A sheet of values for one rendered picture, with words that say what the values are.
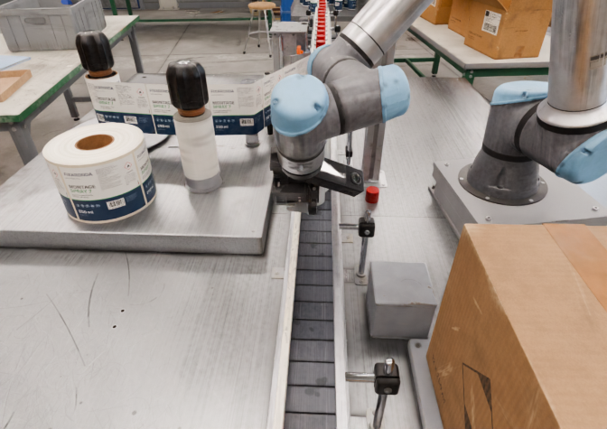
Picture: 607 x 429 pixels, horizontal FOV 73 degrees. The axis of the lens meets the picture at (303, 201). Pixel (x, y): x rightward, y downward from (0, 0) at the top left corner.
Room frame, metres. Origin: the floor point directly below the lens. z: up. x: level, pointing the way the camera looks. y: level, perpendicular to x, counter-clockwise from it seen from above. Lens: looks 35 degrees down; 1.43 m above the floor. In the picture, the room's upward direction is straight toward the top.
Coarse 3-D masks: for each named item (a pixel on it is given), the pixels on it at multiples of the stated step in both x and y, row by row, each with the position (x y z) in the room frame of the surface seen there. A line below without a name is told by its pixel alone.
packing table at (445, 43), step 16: (416, 32) 2.99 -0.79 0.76; (432, 32) 2.90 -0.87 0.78; (448, 32) 2.90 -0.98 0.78; (432, 48) 2.80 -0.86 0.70; (448, 48) 2.49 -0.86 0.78; (464, 48) 2.49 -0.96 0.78; (544, 48) 2.49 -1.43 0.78; (464, 64) 2.19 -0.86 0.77; (480, 64) 2.19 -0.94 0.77; (496, 64) 2.20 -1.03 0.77; (512, 64) 2.21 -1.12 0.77; (528, 64) 2.21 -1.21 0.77; (544, 64) 2.22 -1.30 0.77
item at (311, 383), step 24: (312, 216) 0.72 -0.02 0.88; (312, 240) 0.63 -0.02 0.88; (312, 264) 0.57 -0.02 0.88; (312, 288) 0.50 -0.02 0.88; (312, 312) 0.45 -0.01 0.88; (312, 336) 0.40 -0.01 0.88; (312, 360) 0.36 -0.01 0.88; (288, 384) 0.32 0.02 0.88; (312, 384) 0.32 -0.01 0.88; (288, 408) 0.29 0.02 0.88; (312, 408) 0.29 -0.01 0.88
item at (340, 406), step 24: (336, 192) 0.69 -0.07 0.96; (336, 216) 0.61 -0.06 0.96; (336, 240) 0.54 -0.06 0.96; (336, 264) 0.48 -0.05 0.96; (336, 288) 0.43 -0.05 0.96; (336, 312) 0.38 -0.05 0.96; (336, 336) 0.34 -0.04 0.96; (336, 360) 0.31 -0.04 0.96; (336, 384) 0.27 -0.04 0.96; (336, 408) 0.24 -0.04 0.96
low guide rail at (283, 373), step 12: (300, 216) 0.68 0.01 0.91; (288, 276) 0.50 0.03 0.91; (288, 288) 0.47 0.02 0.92; (288, 300) 0.45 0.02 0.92; (288, 312) 0.42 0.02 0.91; (288, 324) 0.40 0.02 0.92; (288, 336) 0.38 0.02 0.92; (288, 348) 0.36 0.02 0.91; (288, 360) 0.34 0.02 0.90; (276, 396) 0.28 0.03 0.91; (276, 408) 0.27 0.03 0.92; (276, 420) 0.25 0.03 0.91
